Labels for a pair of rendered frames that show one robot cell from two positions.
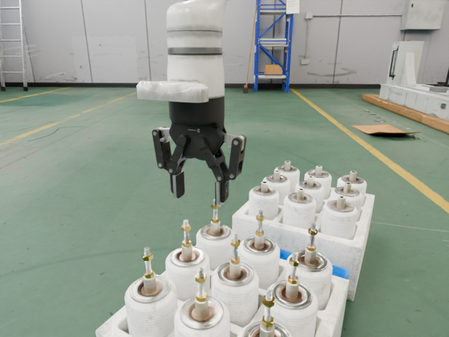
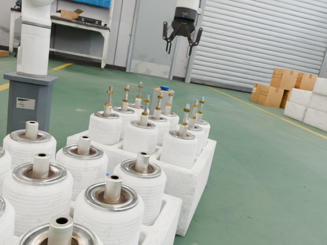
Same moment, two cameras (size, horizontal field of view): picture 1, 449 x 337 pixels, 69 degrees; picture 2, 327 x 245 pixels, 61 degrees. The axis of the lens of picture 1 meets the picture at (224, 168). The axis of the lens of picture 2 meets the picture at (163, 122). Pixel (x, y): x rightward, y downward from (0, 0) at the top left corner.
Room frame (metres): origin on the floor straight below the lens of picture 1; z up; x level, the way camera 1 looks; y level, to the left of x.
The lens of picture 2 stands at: (1.42, -0.22, 0.45)
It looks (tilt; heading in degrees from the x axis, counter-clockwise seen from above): 13 degrees down; 165
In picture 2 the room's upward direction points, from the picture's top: 11 degrees clockwise
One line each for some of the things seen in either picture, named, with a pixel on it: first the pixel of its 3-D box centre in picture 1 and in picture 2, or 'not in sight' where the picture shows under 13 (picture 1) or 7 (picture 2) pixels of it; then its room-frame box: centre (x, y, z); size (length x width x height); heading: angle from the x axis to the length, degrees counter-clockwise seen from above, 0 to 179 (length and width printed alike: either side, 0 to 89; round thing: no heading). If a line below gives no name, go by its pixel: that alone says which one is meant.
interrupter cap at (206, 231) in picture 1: (215, 232); (181, 134); (0.71, 0.02, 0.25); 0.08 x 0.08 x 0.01
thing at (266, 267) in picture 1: (257, 278); (137, 154); (0.65, -0.08, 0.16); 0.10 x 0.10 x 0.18
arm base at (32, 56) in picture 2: not in sight; (34, 51); (0.33, -0.45, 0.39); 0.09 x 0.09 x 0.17; 87
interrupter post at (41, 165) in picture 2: (310, 181); (41, 165); (1.01, -0.29, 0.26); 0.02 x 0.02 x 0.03
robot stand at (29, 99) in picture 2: not in sight; (29, 115); (0.33, -0.45, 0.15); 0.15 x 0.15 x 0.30; 87
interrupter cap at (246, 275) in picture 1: (234, 273); (156, 118); (0.54, -0.02, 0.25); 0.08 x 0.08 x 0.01
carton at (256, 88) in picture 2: not in sight; (263, 93); (-2.86, 2.52, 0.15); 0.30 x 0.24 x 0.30; 86
